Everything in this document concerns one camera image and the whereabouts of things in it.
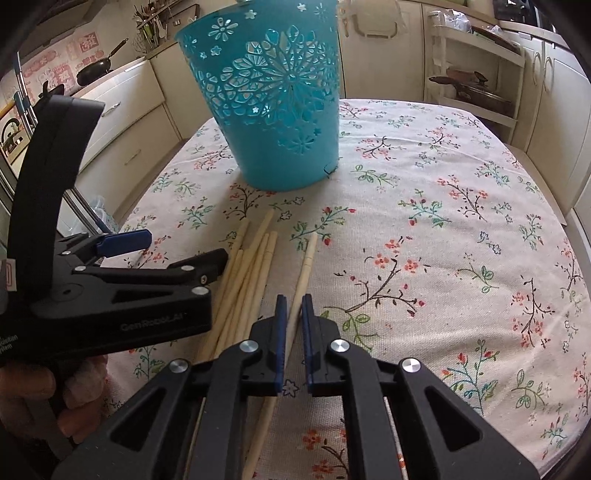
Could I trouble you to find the floral tablecloth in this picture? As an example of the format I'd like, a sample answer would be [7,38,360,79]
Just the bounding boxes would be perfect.
[99,98,591,480]

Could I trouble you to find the white storage rack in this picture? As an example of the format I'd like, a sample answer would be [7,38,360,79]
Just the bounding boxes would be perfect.
[427,11,527,144]

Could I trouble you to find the clear plastic containers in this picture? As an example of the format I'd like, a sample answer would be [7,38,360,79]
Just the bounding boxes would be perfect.
[85,196,118,234]

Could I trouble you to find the white drawer cabinet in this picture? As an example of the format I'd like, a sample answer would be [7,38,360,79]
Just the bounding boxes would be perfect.
[69,58,183,204]

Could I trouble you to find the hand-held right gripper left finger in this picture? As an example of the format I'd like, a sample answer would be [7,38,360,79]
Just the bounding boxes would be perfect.
[51,294,289,480]

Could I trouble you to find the red patterned wall stickers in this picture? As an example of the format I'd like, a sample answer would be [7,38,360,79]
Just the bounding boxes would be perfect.
[21,30,100,93]

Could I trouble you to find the teal perforated plastic basket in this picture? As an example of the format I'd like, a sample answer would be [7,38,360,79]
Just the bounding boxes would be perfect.
[174,0,343,192]

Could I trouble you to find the metal pot with lid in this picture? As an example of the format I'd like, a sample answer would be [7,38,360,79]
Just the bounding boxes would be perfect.
[429,69,515,116]

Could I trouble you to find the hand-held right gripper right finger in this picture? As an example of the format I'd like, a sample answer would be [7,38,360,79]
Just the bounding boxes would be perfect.
[301,294,541,480]

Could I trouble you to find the pale wooden chopstick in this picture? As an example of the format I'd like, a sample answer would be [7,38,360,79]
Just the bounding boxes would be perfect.
[242,232,320,480]

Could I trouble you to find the blue mop pole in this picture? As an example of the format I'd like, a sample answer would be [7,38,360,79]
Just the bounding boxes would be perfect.
[13,60,38,136]

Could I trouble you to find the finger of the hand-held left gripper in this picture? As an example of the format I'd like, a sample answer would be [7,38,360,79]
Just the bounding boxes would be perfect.
[71,248,230,289]
[56,228,153,269]

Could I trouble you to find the dark kettle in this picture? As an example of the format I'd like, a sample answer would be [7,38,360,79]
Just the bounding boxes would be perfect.
[0,117,21,154]

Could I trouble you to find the clear plastic bag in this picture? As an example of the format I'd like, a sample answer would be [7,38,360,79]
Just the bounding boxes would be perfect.
[440,9,472,34]

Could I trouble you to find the pile of wooden chopsticks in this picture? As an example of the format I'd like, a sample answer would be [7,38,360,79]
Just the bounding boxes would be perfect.
[190,210,279,457]

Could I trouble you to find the person's left hand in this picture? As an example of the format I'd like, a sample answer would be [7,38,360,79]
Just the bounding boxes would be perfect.
[0,355,110,439]

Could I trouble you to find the black frying pan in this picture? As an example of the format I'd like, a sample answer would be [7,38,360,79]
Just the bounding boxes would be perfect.
[76,39,130,88]

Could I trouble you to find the utensil rack with kitchen tools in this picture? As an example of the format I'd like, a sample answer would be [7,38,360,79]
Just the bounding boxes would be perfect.
[136,4,174,54]

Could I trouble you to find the cream tall cabinet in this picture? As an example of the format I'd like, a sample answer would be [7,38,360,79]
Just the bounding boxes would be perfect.
[501,23,591,217]

